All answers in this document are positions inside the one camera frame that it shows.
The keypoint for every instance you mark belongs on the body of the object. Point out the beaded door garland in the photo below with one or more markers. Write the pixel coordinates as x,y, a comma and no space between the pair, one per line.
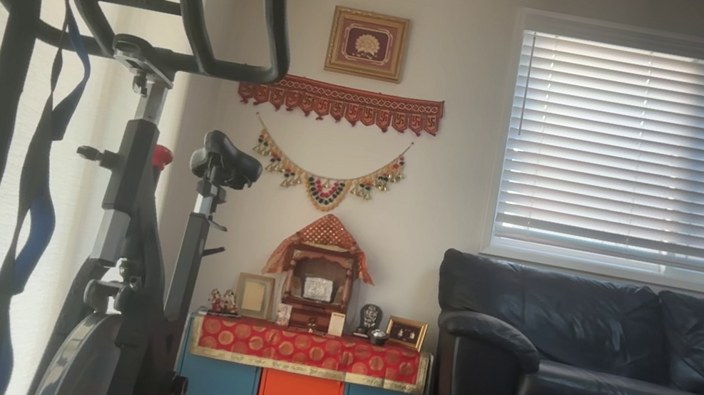
324,192

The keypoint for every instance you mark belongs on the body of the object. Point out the orange shrine canopy cloth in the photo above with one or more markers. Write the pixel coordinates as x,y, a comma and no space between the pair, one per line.
326,230

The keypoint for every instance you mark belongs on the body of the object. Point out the silver embossed picture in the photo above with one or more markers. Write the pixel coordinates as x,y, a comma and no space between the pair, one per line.
318,288

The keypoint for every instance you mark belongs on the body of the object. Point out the dark idol statue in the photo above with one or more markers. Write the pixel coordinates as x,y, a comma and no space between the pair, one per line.
369,318

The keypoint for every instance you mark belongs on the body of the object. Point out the small wooden shrine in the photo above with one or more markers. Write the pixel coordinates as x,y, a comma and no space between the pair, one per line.
309,317

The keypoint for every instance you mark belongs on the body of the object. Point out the white card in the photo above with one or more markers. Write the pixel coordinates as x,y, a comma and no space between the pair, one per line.
336,324

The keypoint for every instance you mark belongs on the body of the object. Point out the small white picture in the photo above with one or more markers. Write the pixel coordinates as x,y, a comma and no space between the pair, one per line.
283,314

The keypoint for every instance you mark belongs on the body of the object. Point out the small black bowl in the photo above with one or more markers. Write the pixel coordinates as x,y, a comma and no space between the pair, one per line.
377,337

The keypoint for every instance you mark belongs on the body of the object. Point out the red gold patterned tablecloth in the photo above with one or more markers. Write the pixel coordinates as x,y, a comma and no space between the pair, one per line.
307,350

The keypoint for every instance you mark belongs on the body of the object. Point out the small painted figurines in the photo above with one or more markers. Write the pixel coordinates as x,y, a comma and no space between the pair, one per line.
223,303

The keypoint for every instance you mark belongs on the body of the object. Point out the black exercise bike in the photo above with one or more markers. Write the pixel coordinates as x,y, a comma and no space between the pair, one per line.
129,187

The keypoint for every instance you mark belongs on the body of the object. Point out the white window blinds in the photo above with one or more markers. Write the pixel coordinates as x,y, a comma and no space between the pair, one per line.
653,171

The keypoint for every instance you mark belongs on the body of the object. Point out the red embroidered wall hanging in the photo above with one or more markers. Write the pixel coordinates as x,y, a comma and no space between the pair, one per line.
340,103

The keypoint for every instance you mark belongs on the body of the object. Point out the beige photo frame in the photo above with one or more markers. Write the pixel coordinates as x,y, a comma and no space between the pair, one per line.
254,296

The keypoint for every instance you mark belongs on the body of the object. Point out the gold photo frame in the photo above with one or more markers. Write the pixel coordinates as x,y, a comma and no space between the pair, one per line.
405,334

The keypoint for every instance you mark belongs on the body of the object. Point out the gold framed wall picture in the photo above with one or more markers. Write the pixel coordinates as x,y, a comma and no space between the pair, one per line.
367,44

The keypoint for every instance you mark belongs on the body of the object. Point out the white window frame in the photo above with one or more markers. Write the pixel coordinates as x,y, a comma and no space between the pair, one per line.
676,45

